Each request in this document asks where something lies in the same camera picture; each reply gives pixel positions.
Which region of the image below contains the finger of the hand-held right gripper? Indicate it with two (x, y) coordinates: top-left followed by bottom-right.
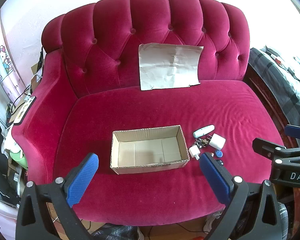
(284, 124), (300, 140)
(252, 137), (300, 165)

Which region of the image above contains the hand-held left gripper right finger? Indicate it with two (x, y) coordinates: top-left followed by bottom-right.
(199, 152), (283, 240)

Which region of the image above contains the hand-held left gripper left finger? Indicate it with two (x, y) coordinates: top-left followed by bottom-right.
(15, 152), (99, 240)

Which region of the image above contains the small white charger plug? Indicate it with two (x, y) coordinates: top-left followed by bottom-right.
(189, 146), (201, 160)

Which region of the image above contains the large white charger plug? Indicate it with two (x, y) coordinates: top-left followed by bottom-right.
(207, 133), (226, 151)

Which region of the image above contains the metal key bunch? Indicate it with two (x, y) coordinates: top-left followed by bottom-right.
(194, 137), (210, 149)

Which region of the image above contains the light blue cosmetic bottle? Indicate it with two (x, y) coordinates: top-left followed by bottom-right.
(193, 125), (215, 137)

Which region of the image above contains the cardboard box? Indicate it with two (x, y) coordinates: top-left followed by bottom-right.
(110, 125), (190, 175)

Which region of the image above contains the grey plaid blanket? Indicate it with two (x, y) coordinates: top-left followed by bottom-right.
(249, 46), (300, 130)

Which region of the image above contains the dark plaid cloth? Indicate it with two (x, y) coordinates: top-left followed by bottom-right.
(90, 224), (140, 240)

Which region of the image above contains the green bag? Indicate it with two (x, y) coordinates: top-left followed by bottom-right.
(9, 150), (28, 168)

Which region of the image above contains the white pink printed fabric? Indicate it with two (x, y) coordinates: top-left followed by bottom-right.
(0, 196), (18, 240)

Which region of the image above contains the red velvet tufted sofa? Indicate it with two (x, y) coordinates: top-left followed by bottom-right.
(11, 0), (287, 227)

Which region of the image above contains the brown cardboard carton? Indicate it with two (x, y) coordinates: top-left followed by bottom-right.
(31, 62), (44, 90)

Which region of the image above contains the creased white paper sheet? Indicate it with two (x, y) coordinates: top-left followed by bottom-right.
(139, 43), (204, 91)

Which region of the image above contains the cartoon printed curtain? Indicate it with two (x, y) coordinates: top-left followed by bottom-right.
(0, 12), (23, 120)

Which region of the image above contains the dark wooden bed frame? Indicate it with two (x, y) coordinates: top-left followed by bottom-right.
(245, 62), (294, 147)

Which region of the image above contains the white cable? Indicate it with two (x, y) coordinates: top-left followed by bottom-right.
(21, 73), (42, 99)

